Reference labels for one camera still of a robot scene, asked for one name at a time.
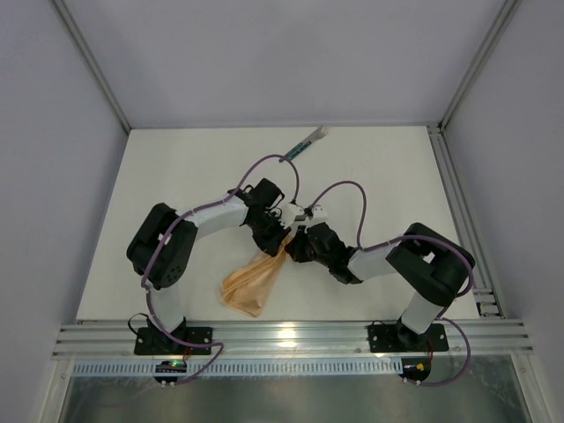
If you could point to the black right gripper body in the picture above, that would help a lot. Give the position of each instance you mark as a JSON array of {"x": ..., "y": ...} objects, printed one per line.
[{"x": 302, "y": 248}]

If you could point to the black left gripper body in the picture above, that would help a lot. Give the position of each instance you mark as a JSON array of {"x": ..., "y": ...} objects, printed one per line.
[{"x": 270, "y": 238}]

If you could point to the peach satin napkin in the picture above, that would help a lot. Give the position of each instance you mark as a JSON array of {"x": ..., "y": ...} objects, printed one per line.
[{"x": 248, "y": 288}]

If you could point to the green handled knife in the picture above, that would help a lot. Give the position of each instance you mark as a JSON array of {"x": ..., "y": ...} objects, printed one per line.
[{"x": 302, "y": 146}]

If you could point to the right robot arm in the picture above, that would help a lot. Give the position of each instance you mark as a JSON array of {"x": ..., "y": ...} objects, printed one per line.
[{"x": 437, "y": 269}]

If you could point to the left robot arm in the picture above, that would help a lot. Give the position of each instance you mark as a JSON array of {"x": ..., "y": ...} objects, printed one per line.
[{"x": 160, "y": 251}]

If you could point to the right controller board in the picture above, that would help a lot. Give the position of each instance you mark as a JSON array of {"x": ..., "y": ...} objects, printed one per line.
[{"x": 414, "y": 370}]

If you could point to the controller board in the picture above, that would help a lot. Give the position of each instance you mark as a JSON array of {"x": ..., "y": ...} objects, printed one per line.
[
  {"x": 169, "y": 372},
  {"x": 414, "y": 370}
]

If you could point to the left controller board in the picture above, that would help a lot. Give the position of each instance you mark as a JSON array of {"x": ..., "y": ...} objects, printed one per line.
[{"x": 169, "y": 372}]

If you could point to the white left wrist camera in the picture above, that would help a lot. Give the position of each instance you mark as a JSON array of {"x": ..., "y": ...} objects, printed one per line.
[{"x": 291, "y": 213}]

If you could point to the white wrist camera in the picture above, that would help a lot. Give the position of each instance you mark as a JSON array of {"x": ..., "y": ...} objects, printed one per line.
[
  {"x": 316, "y": 215},
  {"x": 291, "y": 213}
]

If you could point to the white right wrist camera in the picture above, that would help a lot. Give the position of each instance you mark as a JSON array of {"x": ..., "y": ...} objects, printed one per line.
[{"x": 316, "y": 215}]

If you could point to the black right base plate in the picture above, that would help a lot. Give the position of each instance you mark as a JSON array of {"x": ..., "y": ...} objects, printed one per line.
[{"x": 383, "y": 337}]

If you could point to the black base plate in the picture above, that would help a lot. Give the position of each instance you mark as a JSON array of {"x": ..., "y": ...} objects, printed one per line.
[
  {"x": 151, "y": 341},
  {"x": 383, "y": 337}
]

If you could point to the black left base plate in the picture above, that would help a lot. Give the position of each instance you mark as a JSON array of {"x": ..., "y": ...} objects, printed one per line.
[{"x": 151, "y": 341}]

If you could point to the right side frame rail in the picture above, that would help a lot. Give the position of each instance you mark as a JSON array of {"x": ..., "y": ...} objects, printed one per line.
[{"x": 488, "y": 303}]

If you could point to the white slotted cable duct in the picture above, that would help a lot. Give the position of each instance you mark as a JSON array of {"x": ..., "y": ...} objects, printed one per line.
[{"x": 245, "y": 367}]

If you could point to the aluminium frame rail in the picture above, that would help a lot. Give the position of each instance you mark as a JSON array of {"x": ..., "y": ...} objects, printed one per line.
[{"x": 244, "y": 339}]

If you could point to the left back frame post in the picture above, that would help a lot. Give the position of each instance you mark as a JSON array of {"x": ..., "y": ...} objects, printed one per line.
[{"x": 77, "y": 38}]

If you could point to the frame post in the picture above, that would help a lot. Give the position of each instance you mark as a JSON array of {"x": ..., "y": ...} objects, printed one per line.
[
  {"x": 77, "y": 38},
  {"x": 479, "y": 60}
]

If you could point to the right back frame post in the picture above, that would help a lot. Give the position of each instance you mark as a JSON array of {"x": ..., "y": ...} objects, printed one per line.
[{"x": 479, "y": 60}]

